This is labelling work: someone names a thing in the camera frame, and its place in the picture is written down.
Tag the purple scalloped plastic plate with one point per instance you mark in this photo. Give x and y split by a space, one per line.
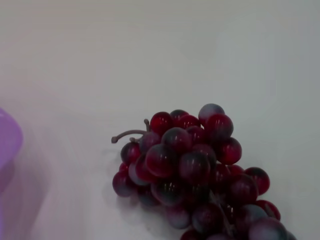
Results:
8 140

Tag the bunch of red grapes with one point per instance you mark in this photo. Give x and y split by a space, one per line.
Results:
180 155

